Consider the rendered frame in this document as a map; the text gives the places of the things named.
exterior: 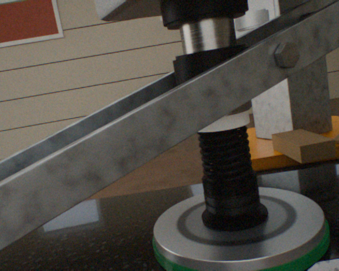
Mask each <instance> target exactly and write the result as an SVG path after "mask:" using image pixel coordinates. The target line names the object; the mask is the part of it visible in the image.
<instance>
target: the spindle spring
mask: <svg viewBox="0 0 339 271"><path fill-rule="evenodd" d="M238 129H240V130H238ZM234 130H237V131H235V132H231V131H234ZM247 130H248V128H247V127H246V126H245V125H244V126H242V127H238V128H235V129H230V130H223V131H215V132H197V134H199V135H200V136H198V140H199V141H200V143H199V147H200V148H201V149H200V153H201V154H202V156H201V160H202V161H203V162H202V167H203V168H204V169H203V173H204V174H206V175H208V176H210V177H209V178H208V181H210V182H231V181H237V180H241V179H244V178H246V177H248V176H250V174H251V173H252V170H253V168H252V166H251V165H252V161H251V154H250V153H249V152H250V147H249V140H248V137H249V136H248V133H247ZM227 132H231V133H227ZM221 133H227V134H225V135H219V136H214V137H209V136H212V135H218V134H221ZM240 136H241V137H240ZM232 138H237V139H233V140H229V139H232ZM224 140H229V141H224ZM217 141H224V142H218V143H209V142H217ZM237 144H238V146H236V147H232V148H227V147H231V146H235V145H237ZM220 148H227V149H221V150H215V151H210V150H211V149H220ZM238 151H239V152H238ZM234 152H238V153H235V154H231V153H234ZM226 154H231V155H229V156H223V157H218V158H210V157H211V156H222V155H226ZM237 159H239V160H237ZM233 160H237V161H233ZM228 161H233V162H228ZM221 162H228V163H222V164H210V163H221ZM240 165H241V166H240ZM238 166H240V167H238ZM234 167H238V168H234ZM229 168H234V169H229ZM222 169H229V170H222ZM211 170H222V171H211ZM241 172H242V173H241ZM238 173H240V174H238ZM234 174H238V175H236V176H232V177H225V176H229V175H234ZM213 177H225V178H213Z"/></svg>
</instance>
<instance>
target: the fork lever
mask: <svg viewBox="0 0 339 271"><path fill-rule="evenodd" d="M236 39H237V45H245V44H246V46H251V47H249V48H247V49H245V50H243V51H241V52H240V53H238V54H236V55H234V56H232V57H230V58H228V59H226V60H225V61H223V62H221V63H219V64H218V65H216V66H213V67H211V68H210V69H208V70H206V71H205V72H203V73H201V74H199V75H198V76H196V77H193V78H191V79H190V80H188V81H187V82H185V83H183V84H181V85H179V86H177V85H176V78H175V72H174V71H172V72H170V73H168V74H166V75H164V76H162V77H160V78H158V79H156V80H154V81H153V82H151V83H149V84H147V85H145V86H143V87H141V88H139V89H137V90H135V91H133V92H131V93H130V94H128V95H126V96H124V97H122V98H119V99H118V100H116V101H114V102H113V103H111V104H108V105H106V106H105V107H103V108H101V109H98V110H96V111H94V112H92V113H91V114H89V115H87V116H85V117H83V118H81V119H79V120H77V121H75V122H73V123H72V124H70V125H68V126H66V127H64V128H62V129H60V130H58V131H56V132H54V133H51V134H50V135H49V136H47V137H45V138H42V139H40V140H38V141H36V142H34V143H33V144H32V145H29V146H27V147H25V148H23V149H21V150H20V151H17V152H15V153H14V154H12V155H9V156H8V157H6V158H4V159H2V160H0V251H1V250H3V249H5V248H7V247H9V246H10V245H11V244H13V243H15V242H16V241H18V240H19V239H21V238H22V237H24V236H26V235H28V234H29V233H31V232H33V231H35V230H36V229H37V228H40V227H41V226H43V225H44V224H46V223H48V222H50V220H52V219H54V218H55V217H58V216H59V215H61V214H63V213H64V212H66V211H67V210H69V209H71V208H72V207H75V206H76V205H77V204H79V203H80V202H82V201H84V200H86V199H88V198H89V197H91V196H93V195H94V194H95V193H97V192H99V191H100V190H103V189H104V188H106V187H108V185H110V184H112V183H114V182H116V181H117V180H119V179H121V178H123V177H124V176H125V175H127V174H128V173H130V172H132V171H134V170H136V169H137V168H139V167H141V166H142V165H144V164H145V163H147V162H149V161H150V160H152V159H154V158H156V157H157V156H159V155H160V154H161V153H163V152H165V151H167V150H169V149H170V148H172V147H174V146H176V145H177V144H178V143H180V142H182V141H183V140H185V139H187V138H189V137H190V136H192V135H193V134H195V133H196V132H198V131H200V130H202V129H203V128H205V127H207V126H209V125H210V124H212V123H213V122H214V121H217V120H218V119H220V118H222V117H223V116H226V115H227V114H229V113H230V112H231V111H233V110H235V109H237V108H238V107H240V106H242V105H243V104H246V103H247V102H248V101H250V100H251V99H253V98H255V97H257V96H259V95H260V94H262V93H263V92H265V91H267V90H268V89H270V88H272V87H274V86H275V85H277V84H279V82H281V81H283V80H285V79H287V78H288V77H290V76H292V75H294V74H295V73H296V72H298V71H300V70H302V69H304V68H305V67H307V66H308V65H310V64H311V63H313V62H314V61H317V60H318V59H320V58H322V57H323V56H325V55H326V54H328V53H330V52H332V51H334V50H335V49H337V48H338V47H339V0H335V1H333V3H331V4H328V5H326V6H325V7H323V8H321V9H319V8H318V6H317V2H316V0H308V1H306V2H304V3H302V4H300V5H298V6H296V7H294V8H292V9H291V10H289V11H287V12H284V13H282V14H281V15H279V16H277V17H275V18H273V19H271V20H269V21H267V22H265V23H263V24H262V25H260V26H258V27H256V28H254V29H253V30H250V31H248V32H246V33H245V34H243V35H240V36H239V37H237V38H236Z"/></svg>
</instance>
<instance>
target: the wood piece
mask: <svg viewBox="0 0 339 271"><path fill-rule="evenodd" d="M271 136H272V145H273V149H275V150H277V151H278V152H280V153H283V154H284V155H286V156H288V157H290V158H292V159H294V160H296V161H298V162H300V163H301V164H303V163H305V162H311V161H317V160H322V159H328V158H334V157H336V146H335V139H331V138H328V137H324V136H322V135H319V134H315V133H313V132H310V131H306V130H303V129H297V130H291V131H285V132H279V133H273V134H272V135H271Z"/></svg>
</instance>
